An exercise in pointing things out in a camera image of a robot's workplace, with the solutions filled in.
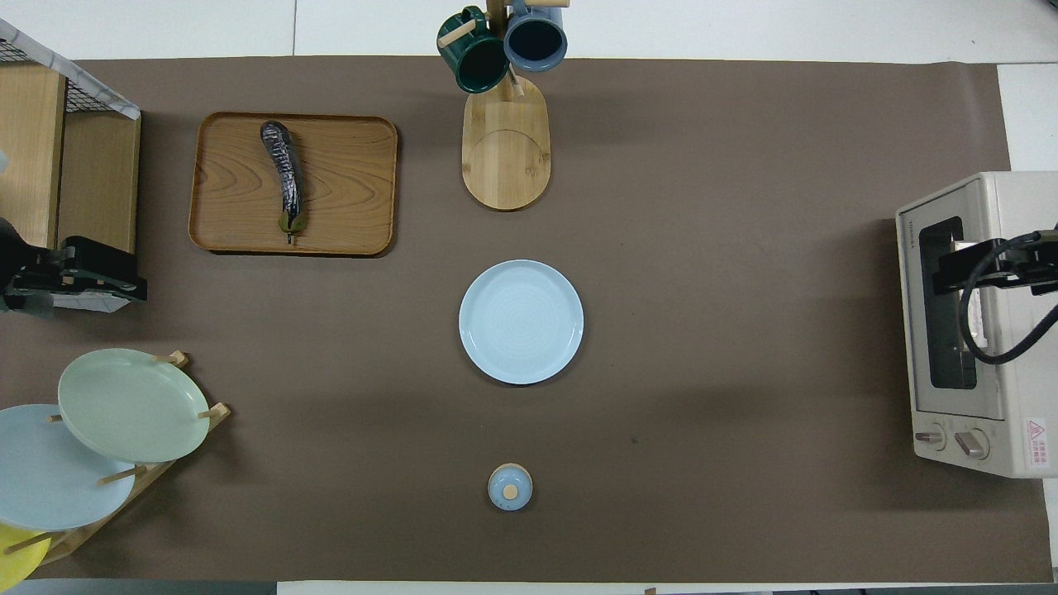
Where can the light blue racked plate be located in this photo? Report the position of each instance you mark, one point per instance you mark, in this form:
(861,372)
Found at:
(50,479)

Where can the beige toaster oven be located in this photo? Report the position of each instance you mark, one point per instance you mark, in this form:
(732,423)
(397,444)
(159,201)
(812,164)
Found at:
(1021,388)

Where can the silver oven knob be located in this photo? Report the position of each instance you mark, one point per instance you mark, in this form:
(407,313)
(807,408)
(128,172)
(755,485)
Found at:
(972,444)
(930,436)

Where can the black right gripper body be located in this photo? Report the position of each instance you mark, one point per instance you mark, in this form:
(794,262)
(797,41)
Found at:
(1012,268)

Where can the brown table mat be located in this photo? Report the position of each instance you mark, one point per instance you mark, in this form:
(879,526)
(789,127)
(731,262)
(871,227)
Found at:
(702,248)

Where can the pale green plate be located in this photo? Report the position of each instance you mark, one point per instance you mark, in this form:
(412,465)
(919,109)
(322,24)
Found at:
(132,405)

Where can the wooden two-tier shelf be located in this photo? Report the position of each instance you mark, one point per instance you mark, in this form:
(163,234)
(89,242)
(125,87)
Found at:
(91,182)

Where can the wooden serving tray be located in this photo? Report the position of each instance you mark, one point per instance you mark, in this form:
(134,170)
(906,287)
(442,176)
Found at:
(347,190)

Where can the wooden mug tree stand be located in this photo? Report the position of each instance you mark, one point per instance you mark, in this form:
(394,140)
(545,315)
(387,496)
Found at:
(504,157)

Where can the glass oven door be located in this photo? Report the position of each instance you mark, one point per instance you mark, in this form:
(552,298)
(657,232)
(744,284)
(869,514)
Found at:
(913,330)

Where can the dark purple eggplant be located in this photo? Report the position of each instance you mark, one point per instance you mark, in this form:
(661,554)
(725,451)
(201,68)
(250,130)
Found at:
(285,169)

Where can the dark green mug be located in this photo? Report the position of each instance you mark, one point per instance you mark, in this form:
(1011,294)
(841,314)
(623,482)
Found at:
(475,62)

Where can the blue mug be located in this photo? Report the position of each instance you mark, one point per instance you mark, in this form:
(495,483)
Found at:
(536,41)

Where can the small blue lidded jar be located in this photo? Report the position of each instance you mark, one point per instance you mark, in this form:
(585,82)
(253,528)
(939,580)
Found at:
(510,487)

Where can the wooden plate rack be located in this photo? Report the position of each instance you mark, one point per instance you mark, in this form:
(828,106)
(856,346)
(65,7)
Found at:
(216,411)

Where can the white marbled cloth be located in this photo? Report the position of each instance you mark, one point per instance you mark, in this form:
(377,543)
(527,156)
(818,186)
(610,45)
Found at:
(91,304)

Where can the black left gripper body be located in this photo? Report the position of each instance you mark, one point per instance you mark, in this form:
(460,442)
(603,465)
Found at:
(83,258)

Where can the yellow plate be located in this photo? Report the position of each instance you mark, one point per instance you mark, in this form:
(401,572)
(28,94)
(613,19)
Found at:
(16,558)

